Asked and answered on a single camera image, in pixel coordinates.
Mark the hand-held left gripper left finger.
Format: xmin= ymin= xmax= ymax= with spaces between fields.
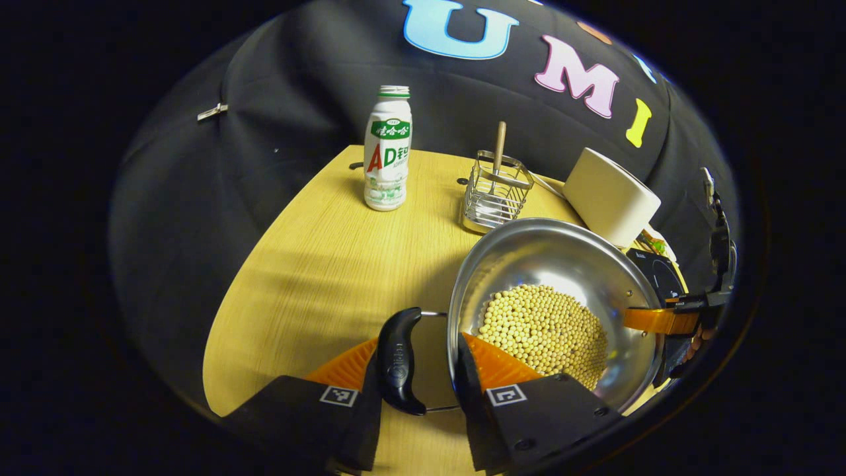
xmin=221 ymin=337 xmax=384 ymax=473

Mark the white toaster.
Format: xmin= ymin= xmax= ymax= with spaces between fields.
xmin=562 ymin=147 xmax=662 ymax=249

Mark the steel pot with black handle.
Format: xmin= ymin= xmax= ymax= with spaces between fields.
xmin=377 ymin=218 xmax=665 ymax=417

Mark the pile of soybeans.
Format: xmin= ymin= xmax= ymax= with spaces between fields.
xmin=477 ymin=284 xmax=609 ymax=391

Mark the wire utensil basket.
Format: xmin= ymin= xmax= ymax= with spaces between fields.
xmin=461 ymin=150 xmax=535 ymax=234

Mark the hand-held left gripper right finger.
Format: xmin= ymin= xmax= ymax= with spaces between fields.
xmin=455 ymin=333 xmax=625 ymax=475

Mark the wooden utensil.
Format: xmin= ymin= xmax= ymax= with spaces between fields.
xmin=489 ymin=121 xmax=508 ymax=192

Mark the white drink bottle green label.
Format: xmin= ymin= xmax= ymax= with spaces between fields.
xmin=364 ymin=85 xmax=413 ymax=212

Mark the white toaster cable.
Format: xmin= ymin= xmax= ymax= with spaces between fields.
xmin=529 ymin=172 xmax=568 ymax=199

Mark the black induction cooktop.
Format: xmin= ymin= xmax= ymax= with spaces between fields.
xmin=625 ymin=248 xmax=685 ymax=305

